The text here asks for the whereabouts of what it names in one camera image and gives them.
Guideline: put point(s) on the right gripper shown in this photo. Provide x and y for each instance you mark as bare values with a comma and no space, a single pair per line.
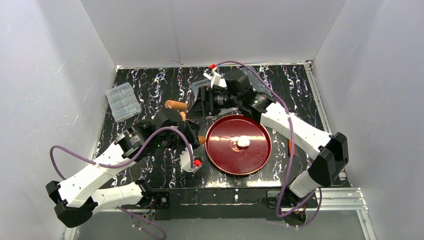
208,102

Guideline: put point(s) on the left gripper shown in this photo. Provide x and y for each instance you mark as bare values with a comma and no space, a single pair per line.
191,131

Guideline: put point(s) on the wooden dough roller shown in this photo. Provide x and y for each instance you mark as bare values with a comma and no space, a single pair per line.
181,107

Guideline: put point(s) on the round red tray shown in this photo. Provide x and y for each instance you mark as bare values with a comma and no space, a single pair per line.
223,152

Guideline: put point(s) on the white dough ball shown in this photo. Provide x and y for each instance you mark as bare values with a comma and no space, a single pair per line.
243,141

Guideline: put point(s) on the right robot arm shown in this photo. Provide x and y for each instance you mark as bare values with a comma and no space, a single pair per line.
329,152

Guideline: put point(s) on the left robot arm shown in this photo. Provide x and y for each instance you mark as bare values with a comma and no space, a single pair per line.
82,195

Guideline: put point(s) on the clear plastic tray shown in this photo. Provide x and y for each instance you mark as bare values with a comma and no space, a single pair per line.
251,73

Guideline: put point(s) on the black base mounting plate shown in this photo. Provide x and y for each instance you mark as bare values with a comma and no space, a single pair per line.
215,203

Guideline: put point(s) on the clear compartment screw box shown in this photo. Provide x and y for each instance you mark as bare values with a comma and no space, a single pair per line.
123,102

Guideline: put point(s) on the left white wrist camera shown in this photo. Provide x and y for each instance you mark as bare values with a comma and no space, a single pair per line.
188,162

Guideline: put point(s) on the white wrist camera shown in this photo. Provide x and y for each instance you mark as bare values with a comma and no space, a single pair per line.
211,74
188,162

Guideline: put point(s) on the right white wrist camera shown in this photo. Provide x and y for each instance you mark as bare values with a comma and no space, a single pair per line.
211,74

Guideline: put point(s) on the aluminium frame rail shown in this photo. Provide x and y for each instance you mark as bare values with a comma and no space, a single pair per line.
341,198

